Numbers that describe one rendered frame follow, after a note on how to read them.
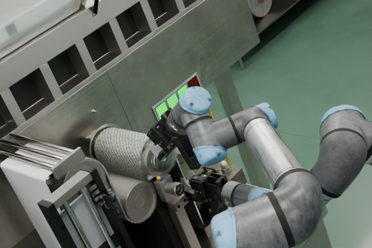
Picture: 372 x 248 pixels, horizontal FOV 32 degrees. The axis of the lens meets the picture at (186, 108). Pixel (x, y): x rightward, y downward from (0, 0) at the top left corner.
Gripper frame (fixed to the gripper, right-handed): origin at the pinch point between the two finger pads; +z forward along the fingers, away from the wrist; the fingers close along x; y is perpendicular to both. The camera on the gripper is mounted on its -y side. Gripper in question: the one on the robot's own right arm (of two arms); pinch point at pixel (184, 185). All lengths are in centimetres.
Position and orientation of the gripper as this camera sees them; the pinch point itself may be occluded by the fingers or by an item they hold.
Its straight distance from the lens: 211.2
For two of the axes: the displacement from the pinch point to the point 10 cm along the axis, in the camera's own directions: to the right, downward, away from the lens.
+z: -6.9, -1.1, 7.2
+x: -6.5, 5.4, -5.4
